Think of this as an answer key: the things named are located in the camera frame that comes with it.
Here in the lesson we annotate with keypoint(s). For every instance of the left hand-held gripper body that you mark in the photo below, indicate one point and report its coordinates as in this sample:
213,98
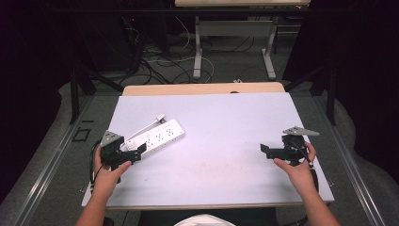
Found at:
109,150

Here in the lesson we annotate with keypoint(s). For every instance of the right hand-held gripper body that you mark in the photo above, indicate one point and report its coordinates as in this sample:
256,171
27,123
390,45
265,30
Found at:
293,147

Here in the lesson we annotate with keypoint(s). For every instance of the white power strip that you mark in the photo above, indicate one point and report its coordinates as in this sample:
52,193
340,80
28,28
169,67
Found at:
160,135

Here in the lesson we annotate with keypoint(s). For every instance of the person's left hand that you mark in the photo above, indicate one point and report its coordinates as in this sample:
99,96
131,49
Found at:
106,179

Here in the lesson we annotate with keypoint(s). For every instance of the person's right hand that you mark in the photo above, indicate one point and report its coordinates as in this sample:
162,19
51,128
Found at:
299,175

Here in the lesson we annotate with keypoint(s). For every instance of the white plug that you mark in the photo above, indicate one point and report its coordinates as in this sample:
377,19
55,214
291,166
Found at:
160,118

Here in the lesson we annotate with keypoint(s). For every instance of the white table mat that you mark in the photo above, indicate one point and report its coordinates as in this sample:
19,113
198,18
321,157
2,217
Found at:
219,141

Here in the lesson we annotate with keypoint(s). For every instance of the black metal stand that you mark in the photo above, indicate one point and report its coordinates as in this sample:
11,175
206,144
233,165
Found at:
75,94
331,94

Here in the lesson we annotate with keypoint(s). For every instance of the wooden table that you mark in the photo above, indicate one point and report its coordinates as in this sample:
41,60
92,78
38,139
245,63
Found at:
188,88

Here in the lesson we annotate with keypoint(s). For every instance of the person's white clothing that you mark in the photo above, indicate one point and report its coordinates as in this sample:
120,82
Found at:
204,220

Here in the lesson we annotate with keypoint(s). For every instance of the dark curtain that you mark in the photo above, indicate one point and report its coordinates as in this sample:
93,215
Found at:
367,78
28,78

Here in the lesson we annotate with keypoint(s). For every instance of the black computer tower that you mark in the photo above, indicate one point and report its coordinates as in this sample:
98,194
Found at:
130,40

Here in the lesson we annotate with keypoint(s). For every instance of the white metal-legged desk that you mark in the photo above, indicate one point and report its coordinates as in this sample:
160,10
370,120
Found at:
235,28

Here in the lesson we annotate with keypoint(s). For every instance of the metal floor rail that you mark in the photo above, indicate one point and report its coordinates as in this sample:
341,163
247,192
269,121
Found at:
47,169
348,169

